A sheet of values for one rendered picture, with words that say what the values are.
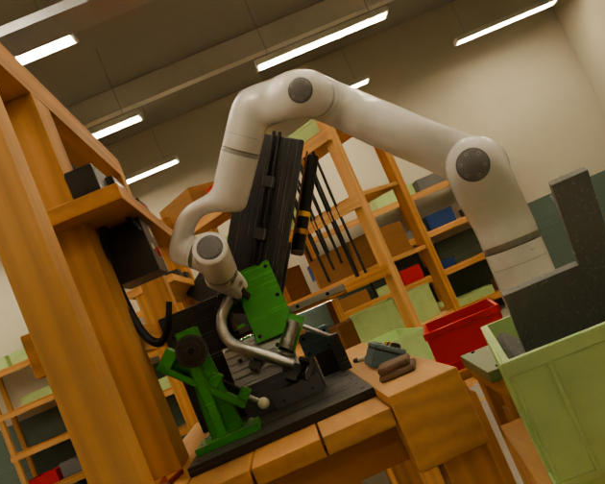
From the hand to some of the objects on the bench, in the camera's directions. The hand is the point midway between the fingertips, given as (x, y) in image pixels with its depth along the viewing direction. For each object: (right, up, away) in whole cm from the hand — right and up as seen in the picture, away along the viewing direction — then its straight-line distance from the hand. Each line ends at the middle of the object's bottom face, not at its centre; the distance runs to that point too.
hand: (230, 294), depth 196 cm
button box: (+42, -20, -7) cm, 48 cm away
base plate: (+14, -32, +10) cm, 36 cm away
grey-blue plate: (+28, -25, +20) cm, 42 cm away
